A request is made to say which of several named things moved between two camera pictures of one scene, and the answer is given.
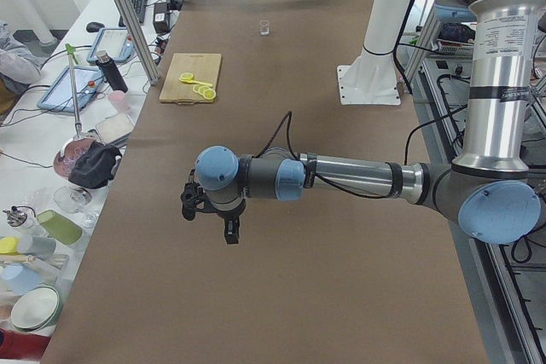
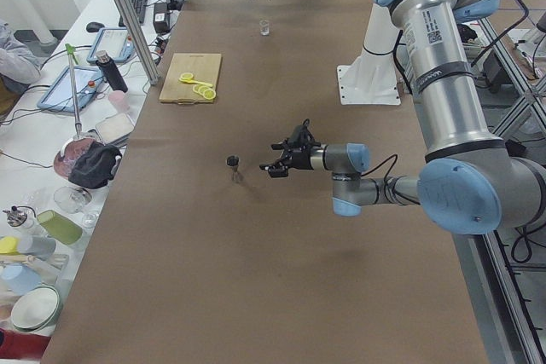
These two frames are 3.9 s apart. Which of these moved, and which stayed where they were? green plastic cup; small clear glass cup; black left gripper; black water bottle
Moved: black left gripper
Stayed: small clear glass cup; green plastic cup; black water bottle
